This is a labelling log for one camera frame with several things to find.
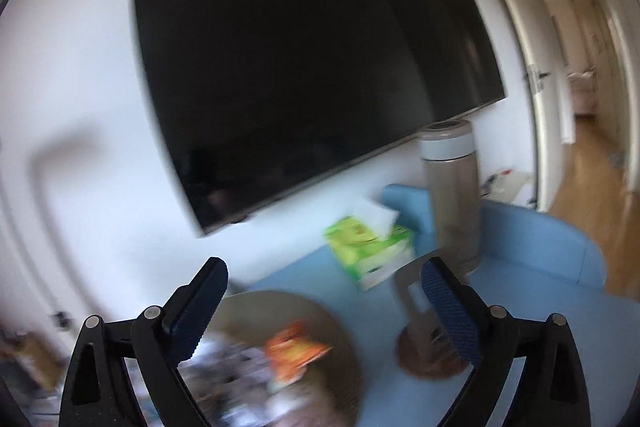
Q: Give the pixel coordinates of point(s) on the black television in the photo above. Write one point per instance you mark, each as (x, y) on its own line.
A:
(300, 57)

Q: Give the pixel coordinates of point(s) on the white door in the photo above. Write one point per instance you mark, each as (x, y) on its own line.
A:
(520, 32)

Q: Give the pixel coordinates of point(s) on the white tissue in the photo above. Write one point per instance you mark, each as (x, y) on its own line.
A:
(375, 214)

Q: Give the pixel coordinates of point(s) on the wooden phone stand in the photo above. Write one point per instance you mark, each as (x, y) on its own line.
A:
(415, 347)

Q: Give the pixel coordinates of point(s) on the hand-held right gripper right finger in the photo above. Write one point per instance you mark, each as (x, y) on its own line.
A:
(450, 312)

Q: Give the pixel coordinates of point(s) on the woven basket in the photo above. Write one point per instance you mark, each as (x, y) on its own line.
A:
(345, 357)

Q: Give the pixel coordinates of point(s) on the pile of silvery snack packets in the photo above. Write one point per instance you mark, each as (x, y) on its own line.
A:
(235, 382)

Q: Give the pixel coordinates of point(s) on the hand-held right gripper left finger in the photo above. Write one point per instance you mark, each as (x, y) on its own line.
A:
(192, 317)

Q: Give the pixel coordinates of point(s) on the green tissue box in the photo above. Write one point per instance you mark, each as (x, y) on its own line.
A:
(367, 254)

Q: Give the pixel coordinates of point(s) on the orange snack packet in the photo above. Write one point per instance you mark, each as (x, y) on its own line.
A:
(295, 352)

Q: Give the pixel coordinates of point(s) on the kraft paper pen holder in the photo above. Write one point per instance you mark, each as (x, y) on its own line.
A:
(30, 357)

